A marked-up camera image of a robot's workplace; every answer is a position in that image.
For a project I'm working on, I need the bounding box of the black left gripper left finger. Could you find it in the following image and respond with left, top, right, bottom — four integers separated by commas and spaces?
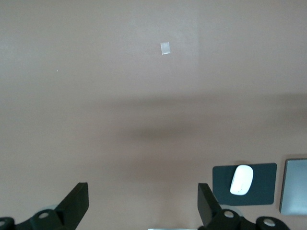
0, 182, 90, 230

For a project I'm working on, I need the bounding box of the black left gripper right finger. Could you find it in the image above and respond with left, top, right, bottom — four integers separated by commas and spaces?
197, 183, 291, 230

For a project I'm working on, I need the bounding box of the white computer mouse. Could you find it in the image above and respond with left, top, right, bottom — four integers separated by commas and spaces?
229, 164, 254, 196

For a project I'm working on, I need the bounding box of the black mouse pad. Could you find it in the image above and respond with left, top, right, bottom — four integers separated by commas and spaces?
212, 162, 278, 207

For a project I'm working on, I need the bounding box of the silver closed laptop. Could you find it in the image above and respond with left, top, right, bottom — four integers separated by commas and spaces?
279, 158, 307, 216

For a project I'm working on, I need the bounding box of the small clear tape piece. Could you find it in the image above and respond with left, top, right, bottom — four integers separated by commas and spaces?
159, 41, 171, 56

